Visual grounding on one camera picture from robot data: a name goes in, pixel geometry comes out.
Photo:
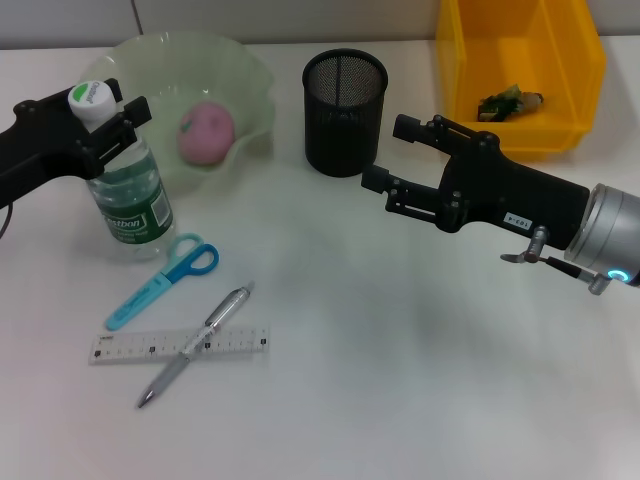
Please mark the clear green-label water bottle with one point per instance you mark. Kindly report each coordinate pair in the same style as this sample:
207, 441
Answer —
132, 210

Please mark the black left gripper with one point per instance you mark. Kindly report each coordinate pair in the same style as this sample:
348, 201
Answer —
45, 140

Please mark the black mesh pen holder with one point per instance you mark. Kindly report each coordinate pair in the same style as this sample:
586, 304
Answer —
345, 130

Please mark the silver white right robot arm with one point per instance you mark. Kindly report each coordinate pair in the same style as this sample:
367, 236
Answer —
615, 225

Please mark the blue sheathed scissors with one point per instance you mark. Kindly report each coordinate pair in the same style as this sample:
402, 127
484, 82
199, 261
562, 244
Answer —
190, 260

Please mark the pink toy peach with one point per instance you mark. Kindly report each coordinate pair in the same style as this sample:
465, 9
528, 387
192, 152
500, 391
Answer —
207, 132

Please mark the green glass fruit plate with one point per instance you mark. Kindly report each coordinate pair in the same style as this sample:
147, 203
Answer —
165, 70

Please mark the green plastic wrapper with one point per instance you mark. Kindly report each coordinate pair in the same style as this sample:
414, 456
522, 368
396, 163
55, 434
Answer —
505, 105

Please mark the silver ballpoint pen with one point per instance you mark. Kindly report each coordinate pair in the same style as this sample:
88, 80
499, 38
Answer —
220, 315

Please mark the clear plastic ruler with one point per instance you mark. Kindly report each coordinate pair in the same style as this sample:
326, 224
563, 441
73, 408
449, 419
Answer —
125, 347

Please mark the yellow plastic bin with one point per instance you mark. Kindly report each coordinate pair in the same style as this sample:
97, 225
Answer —
515, 50

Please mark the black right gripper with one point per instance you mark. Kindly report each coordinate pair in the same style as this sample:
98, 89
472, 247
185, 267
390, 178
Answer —
510, 195

